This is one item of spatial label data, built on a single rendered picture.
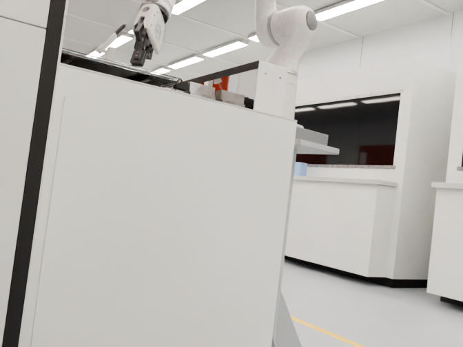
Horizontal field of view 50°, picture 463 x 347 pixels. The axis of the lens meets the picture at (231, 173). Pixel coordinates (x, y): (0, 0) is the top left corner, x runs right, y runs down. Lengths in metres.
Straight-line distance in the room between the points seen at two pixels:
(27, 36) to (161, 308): 0.60
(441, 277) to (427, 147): 1.30
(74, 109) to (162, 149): 0.19
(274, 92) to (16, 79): 0.71
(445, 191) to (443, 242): 0.37
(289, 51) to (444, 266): 2.57
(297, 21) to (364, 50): 4.69
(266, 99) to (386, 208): 3.28
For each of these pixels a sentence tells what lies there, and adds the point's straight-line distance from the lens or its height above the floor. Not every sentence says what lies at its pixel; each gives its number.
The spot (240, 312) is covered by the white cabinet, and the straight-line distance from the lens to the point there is 1.20.
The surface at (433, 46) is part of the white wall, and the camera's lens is 5.79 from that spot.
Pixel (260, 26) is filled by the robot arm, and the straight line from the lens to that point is 1.83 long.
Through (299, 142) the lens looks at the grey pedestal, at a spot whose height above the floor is 0.81.
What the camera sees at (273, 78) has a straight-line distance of 1.29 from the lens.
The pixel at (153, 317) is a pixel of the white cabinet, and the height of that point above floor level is 0.34.
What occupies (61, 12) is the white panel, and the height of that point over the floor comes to 0.85.
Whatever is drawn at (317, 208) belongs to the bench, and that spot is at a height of 0.60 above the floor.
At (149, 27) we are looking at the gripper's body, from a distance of 1.33.
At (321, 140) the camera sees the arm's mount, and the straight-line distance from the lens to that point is 1.77.
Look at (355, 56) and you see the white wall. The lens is 6.49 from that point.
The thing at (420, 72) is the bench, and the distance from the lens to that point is 4.71.
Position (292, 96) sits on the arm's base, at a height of 0.98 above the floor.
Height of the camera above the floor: 0.61
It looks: 3 degrees up
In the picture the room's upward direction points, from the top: 7 degrees clockwise
